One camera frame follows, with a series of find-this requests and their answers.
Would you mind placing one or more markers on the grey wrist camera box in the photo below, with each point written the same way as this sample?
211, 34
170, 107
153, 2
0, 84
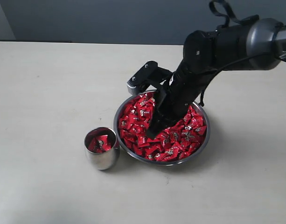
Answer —
138, 83

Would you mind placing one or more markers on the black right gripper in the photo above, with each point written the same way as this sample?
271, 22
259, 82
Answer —
173, 99

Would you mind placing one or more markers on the steel cup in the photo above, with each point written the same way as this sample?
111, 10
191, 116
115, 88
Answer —
107, 159

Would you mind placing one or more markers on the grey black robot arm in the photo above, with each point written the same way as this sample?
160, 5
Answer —
257, 46

